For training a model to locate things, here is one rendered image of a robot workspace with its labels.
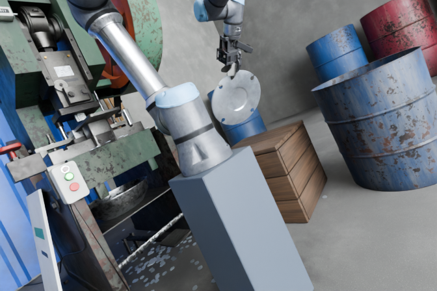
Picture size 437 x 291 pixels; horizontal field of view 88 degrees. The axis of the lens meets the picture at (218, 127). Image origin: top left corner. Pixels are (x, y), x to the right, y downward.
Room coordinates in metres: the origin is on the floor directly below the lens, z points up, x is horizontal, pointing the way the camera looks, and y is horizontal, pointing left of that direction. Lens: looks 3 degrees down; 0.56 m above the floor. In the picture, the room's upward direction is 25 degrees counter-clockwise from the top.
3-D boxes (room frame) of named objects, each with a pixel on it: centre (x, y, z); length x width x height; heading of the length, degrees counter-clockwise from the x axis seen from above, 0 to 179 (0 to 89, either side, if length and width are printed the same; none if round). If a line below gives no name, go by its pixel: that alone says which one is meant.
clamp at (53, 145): (1.07, 0.75, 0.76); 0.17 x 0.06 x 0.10; 138
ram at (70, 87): (1.17, 0.61, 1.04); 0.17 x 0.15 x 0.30; 48
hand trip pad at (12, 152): (0.80, 0.69, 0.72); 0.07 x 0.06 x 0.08; 48
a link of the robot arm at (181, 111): (0.63, 0.07, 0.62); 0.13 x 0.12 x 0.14; 21
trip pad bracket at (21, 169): (0.81, 0.68, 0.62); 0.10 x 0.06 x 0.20; 138
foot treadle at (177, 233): (1.10, 0.54, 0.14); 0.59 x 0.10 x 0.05; 48
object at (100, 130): (1.08, 0.51, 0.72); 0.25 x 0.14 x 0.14; 48
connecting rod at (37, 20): (1.20, 0.64, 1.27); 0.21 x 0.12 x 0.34; 48
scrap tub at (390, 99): (0.98, -0.66, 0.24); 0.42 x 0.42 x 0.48
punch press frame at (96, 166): (1.29, 0.74, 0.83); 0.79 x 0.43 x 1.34; 48
